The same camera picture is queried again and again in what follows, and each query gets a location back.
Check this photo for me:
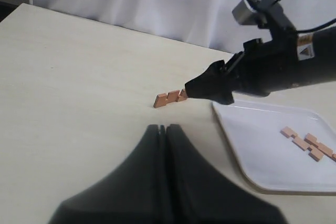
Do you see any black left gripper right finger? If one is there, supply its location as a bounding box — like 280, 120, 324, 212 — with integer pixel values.
166, 124, 287, 223

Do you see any black camera cable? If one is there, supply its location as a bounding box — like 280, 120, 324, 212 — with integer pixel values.
295, 18, 336, 35

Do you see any white rectangular plastic tray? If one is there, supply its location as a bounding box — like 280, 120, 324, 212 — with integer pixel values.
212, 100, 335, 194

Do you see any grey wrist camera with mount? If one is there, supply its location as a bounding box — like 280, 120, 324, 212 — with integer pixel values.
232, 0, 298, 40

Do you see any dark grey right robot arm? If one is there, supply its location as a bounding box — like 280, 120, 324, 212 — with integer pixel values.
185, 27, 335, 105

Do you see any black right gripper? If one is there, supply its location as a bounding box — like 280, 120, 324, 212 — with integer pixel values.
184, 31, 315, 105

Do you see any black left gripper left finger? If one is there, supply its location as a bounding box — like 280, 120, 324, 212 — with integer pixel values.
50, 125, 168, 223

